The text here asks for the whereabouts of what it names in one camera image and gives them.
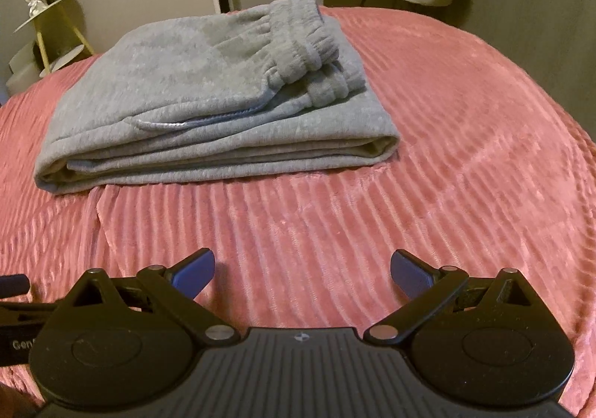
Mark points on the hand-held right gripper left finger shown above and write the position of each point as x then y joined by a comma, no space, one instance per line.
193,272

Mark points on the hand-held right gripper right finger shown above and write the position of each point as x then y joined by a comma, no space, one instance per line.
409,276

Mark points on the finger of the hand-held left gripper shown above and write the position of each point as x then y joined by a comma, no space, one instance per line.
14,286

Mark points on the grey sweatpants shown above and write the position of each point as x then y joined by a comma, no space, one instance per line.
200,87

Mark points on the pink ribbed blanket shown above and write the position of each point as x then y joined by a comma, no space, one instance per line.
372,194

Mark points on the white storage bin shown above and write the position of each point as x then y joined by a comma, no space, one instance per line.
21,73

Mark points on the wooden two-tier side table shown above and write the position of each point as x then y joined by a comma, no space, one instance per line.
56,36

